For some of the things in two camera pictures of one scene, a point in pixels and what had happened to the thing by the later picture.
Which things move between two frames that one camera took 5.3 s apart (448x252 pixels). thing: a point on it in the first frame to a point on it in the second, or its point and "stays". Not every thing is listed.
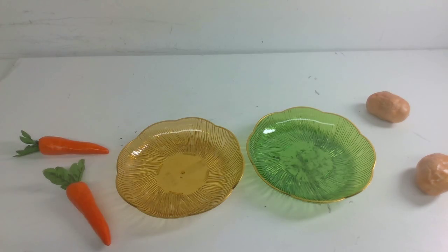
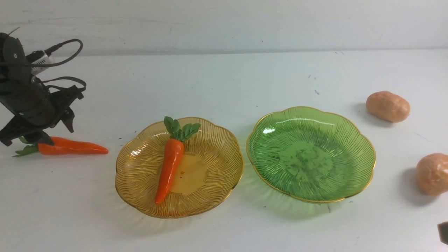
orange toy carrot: [69, 179] to [173, 154]
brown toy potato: [431, 174] stays
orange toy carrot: [54, 145] stays
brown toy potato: [387, 106] stays
